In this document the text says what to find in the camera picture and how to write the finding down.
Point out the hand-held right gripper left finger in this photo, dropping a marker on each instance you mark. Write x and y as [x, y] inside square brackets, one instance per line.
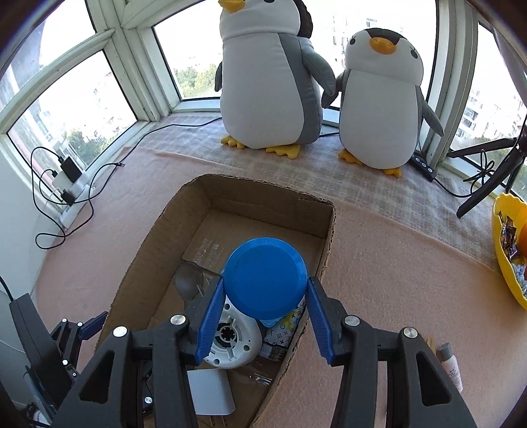
[210, 317]

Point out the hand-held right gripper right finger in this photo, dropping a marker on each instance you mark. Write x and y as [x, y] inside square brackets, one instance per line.
[319, 317]

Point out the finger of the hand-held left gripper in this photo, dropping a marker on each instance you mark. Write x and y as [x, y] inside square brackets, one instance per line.
[69, 356]
[94, 327]

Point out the blue round container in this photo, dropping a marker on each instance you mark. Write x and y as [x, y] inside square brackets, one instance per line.
[265, 278]

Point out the cardboard box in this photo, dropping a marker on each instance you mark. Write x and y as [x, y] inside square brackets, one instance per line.
[164, 247]

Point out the white plug-in device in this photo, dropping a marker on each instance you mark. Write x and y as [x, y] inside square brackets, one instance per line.
[236, 341]

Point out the patterned white pouch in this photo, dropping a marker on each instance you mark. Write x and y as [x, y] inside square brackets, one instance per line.
[280, 335]

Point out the white flat box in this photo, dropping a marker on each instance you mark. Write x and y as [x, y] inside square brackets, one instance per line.
[210, 391]

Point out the pink blanket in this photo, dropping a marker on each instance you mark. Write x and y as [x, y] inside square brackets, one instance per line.
[391, 267]

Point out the small black plug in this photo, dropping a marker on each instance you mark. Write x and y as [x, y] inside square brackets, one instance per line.
[68, 197]

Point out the white power strip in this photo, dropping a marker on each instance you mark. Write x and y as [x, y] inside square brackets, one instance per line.
[78, 187]

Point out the white tube grey cap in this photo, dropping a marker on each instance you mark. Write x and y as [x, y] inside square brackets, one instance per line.
[452, 370]

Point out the grey checked cloth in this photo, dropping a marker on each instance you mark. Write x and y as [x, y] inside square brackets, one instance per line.
[288, 173]

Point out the white charger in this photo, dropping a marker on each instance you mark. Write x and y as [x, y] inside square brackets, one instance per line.
[59, 180]

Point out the black charger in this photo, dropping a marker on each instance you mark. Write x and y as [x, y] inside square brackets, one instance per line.
[69, 168]

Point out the black inline controller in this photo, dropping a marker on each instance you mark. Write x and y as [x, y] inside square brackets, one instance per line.
[424, 168]

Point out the yellow bowl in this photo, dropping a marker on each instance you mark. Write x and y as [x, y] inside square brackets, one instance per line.
[500, 247]

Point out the pile of wrapped candies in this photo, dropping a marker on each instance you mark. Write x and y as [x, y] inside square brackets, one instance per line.
[510, 243]

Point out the small penguin plush toy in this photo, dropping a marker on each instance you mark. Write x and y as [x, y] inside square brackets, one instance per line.
[378, 107]

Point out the orange fruit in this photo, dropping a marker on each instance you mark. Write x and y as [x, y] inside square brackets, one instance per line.
[523, 234]

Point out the black tripod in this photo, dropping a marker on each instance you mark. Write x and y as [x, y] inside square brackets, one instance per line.
[481, 148]

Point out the large penguin plush toy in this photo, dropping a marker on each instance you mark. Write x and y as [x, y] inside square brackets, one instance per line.
[263, 82]

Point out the white window frame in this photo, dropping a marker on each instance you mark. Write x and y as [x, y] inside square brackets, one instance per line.
[136, 61]

